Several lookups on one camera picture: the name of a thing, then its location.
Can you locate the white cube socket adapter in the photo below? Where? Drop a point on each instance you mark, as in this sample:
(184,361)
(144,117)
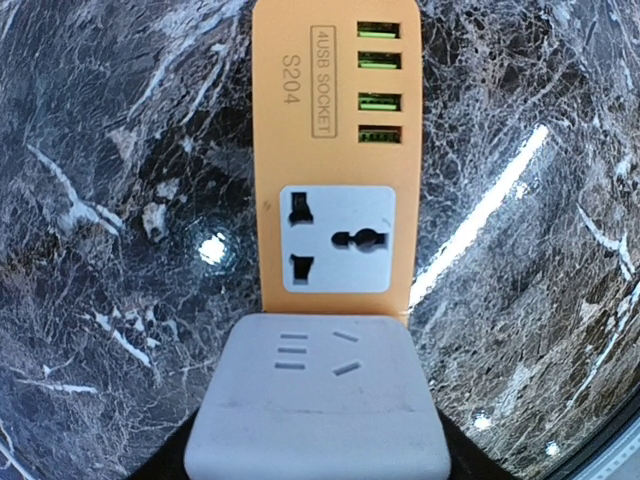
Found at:
(318,397)

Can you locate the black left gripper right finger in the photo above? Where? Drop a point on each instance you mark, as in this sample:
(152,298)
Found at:
(468,461)

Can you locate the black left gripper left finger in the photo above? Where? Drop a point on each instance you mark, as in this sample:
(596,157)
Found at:
(167,463)

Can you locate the orange power strip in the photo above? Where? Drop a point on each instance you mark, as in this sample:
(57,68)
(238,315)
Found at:
(337,96)

